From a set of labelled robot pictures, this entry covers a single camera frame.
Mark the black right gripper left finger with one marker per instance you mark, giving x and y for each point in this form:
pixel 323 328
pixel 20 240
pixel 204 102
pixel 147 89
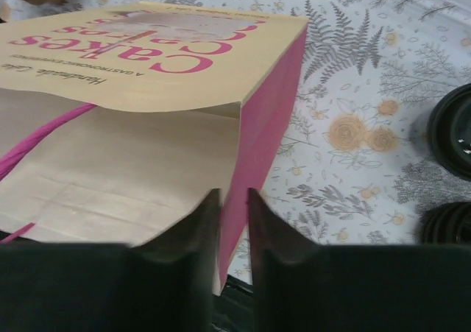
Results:
pixel 165 284

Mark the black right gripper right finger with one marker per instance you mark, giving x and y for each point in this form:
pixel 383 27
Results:
pixel 299 285

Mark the pink paper gift bag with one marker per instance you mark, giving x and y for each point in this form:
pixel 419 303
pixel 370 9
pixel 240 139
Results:
pixel 116 121

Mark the black printed coffee cup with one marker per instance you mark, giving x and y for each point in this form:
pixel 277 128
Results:
pixel 448 132

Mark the floral patterned table mat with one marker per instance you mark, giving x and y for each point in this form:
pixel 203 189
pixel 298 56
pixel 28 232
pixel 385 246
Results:
pixel 352 166

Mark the stack of black lids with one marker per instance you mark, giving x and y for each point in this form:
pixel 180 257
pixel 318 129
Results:
pixel 447 224

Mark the black table edge rail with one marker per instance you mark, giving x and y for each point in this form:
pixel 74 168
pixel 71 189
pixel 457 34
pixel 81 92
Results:
pixel 232 309

